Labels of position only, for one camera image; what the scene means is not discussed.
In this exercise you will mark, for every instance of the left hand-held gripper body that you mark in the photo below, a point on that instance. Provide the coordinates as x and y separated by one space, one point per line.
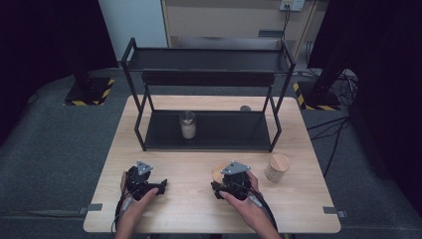
139 184

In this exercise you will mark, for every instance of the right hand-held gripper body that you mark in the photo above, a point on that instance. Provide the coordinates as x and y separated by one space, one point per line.
237 184

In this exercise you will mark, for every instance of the short jar with wooden lid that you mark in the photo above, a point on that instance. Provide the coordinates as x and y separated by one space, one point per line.
217 173

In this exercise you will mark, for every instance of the black metal shelf rack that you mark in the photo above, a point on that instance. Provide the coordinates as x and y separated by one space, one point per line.
225 131

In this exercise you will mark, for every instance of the glass jar with silver lid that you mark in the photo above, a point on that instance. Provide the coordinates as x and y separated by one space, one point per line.
188 127

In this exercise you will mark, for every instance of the person's left hand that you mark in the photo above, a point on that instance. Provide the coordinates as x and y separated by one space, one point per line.
136 209

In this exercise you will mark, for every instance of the person's right hand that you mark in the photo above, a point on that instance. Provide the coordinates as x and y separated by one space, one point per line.
247 209

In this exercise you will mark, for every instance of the tall jar with wooden lid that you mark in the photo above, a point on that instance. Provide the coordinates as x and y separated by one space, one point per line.
278 164

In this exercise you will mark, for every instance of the round grey table grommet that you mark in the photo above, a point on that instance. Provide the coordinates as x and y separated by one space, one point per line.
245 108

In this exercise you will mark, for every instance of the black stand with striped base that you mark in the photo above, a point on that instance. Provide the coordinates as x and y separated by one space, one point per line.
318 99
88 91

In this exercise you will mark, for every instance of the beige cabinet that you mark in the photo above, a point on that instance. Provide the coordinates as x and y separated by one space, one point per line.
225 20

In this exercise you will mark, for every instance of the dark curtain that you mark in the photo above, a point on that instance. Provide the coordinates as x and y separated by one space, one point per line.
384 83
40 40

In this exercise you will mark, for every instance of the grey table bracket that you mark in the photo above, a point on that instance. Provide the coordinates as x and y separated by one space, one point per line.
90 208
333 211

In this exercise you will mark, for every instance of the white wall socket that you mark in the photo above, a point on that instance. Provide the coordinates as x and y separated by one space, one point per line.
292 4

